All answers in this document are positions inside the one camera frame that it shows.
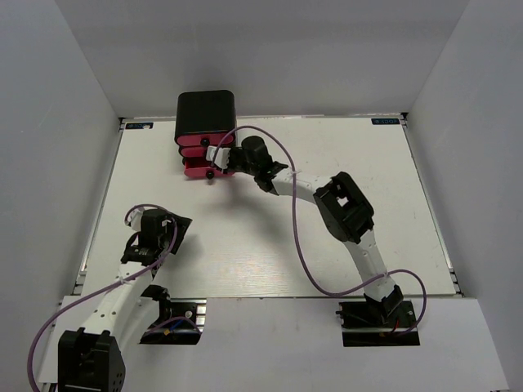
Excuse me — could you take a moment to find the pink bottom drawer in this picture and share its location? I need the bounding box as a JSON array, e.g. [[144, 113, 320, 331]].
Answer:
[[183, 158, 234, 180]]

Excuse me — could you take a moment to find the pink drawer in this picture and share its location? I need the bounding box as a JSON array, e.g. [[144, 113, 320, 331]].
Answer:
[[180, 146, 208, 159], [183, 158, 234, 180], [175, 133, 235, 148]]

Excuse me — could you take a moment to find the pink top drawer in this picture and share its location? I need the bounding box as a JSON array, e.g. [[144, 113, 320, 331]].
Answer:
[[175, 133, 235, 148]]

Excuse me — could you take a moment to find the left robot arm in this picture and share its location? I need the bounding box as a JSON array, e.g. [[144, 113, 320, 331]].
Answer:
[[57, 204, 192, 391]]

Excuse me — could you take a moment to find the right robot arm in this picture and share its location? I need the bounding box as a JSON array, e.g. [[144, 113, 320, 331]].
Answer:
[[208, 136, 404, 326]]

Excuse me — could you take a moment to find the black drawer cabinet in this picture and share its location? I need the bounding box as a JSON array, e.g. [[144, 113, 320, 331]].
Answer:
[[174, 90, 237, 141]]

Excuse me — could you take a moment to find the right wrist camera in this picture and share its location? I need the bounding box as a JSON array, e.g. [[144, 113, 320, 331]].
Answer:
[[205, 145, 230, 172]]

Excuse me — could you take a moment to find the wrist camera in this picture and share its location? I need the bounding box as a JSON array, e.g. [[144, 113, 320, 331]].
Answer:
[[205, 145, 230, 172], [124, 207, 145, 232]]

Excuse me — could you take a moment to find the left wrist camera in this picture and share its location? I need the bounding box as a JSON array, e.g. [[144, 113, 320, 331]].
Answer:
[[124, 207, 145, 232]]

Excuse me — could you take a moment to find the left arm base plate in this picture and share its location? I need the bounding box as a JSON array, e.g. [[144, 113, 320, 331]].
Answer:
[[140, 299, 207, 345]]

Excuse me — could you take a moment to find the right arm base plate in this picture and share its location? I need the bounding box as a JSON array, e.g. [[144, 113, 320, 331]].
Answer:
[[336, 301, 420, 348]]

